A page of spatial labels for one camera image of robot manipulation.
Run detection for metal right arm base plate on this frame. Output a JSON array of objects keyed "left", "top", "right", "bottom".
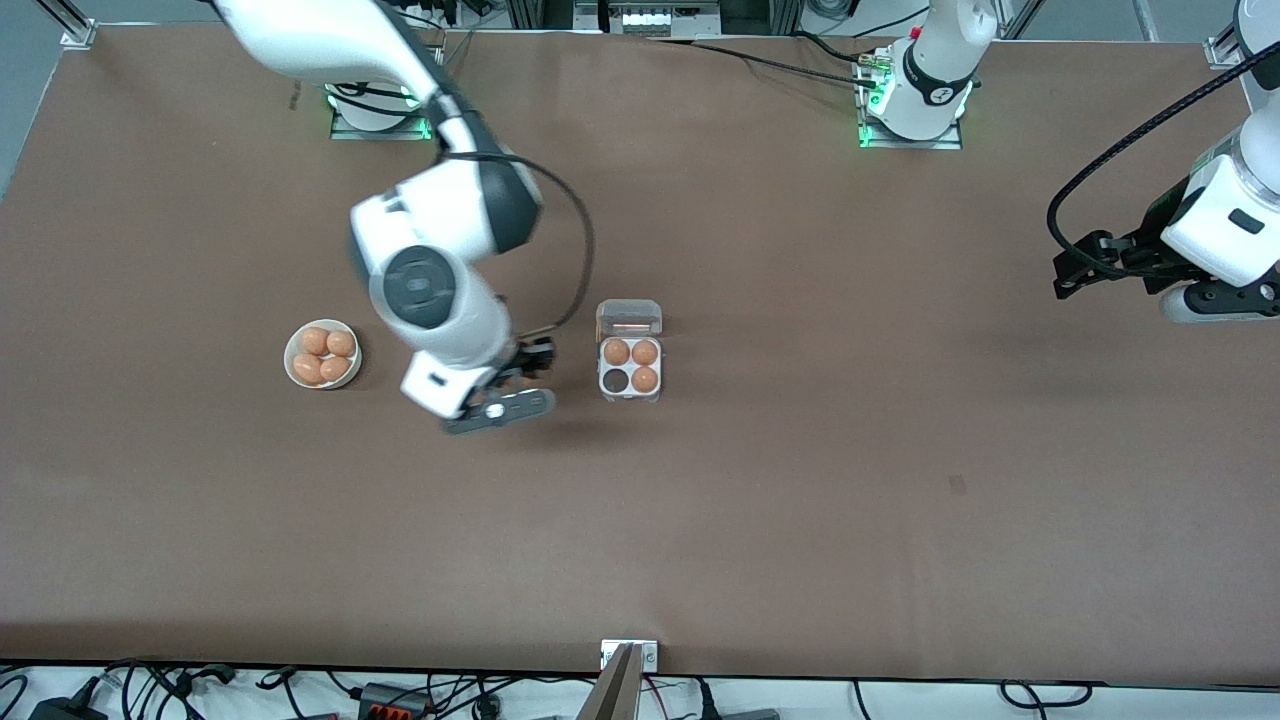
[{"left": 330, "top": 85, "right": 438, "bottom": 142}]

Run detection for clear plastic egg carton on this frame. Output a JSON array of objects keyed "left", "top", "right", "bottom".
[{"left": 596, "top": 299, "right": 664, "bottom": 404}]

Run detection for long black table cable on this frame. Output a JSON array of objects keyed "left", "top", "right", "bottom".
[{"left": 648, "top": 38, "right": 881, "bottom": 89}]

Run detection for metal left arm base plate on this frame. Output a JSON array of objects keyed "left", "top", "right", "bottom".
[{"left": 857, "top": 50, "right": 964, "bottom": 151}]

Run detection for grey camera support bar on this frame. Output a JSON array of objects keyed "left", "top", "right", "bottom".
[{"left": 575, "top": 643, "right": 642, "bottom": 720}]

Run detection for white electrical module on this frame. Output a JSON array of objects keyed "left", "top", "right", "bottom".
[{"left": 608, "top": 0, "right": 723, "bottom": 39}]

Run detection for short black table cable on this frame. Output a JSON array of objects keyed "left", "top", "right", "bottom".
[{"left": 793, "top": 32, "right": 866, "bottom": 65}]

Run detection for black power adapter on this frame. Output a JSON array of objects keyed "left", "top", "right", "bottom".
[{"left": 28, "top": 695, "right": 109, "bottom": 720}]

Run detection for black connector block orange levers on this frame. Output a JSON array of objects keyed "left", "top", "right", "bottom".
[{"left": 357, "top": 682, "right": 438, "bottom": 720}]

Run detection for black cable bundle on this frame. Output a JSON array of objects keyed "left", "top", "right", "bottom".
[{"left": 100, "top": 658, "right": 241, "bottom": 703}]

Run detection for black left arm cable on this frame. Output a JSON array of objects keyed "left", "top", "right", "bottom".
[{"left": 1046, "top": 48, "right": 1280, "bottom": 282}]

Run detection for black looped cable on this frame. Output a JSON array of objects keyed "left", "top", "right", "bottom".
[{"left": 1000, "top": 680, "right": 1093, "bottom": 708}]

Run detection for white round bowl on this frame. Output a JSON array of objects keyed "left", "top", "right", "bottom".
[{"left": 284, "top": 319, "right": 362, "bottom": 390}]

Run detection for metal mounting bracket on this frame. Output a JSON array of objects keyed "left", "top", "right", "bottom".
[{"left": 600, "top": 639, "right": 660, "bottom": 672}]

